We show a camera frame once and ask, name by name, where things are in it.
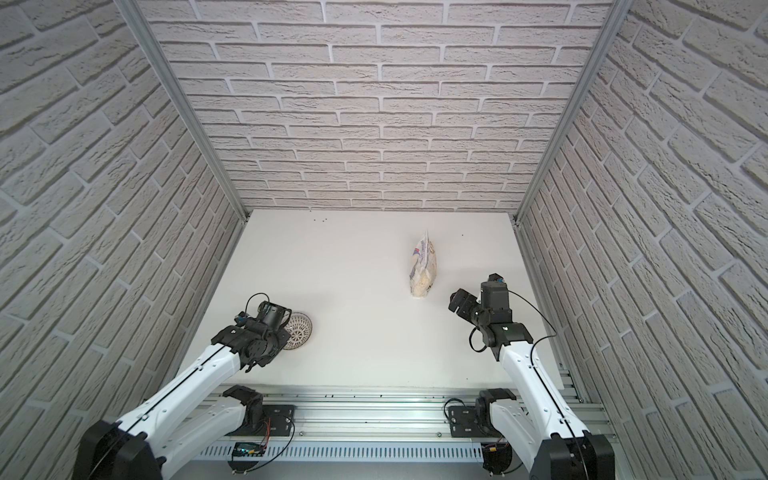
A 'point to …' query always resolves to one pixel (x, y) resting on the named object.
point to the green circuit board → (248, 449)
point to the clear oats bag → (423, 268)
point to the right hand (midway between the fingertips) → (456, 299)
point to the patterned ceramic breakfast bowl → (299, 327)
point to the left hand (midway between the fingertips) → (284, 332)
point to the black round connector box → (496, 456)
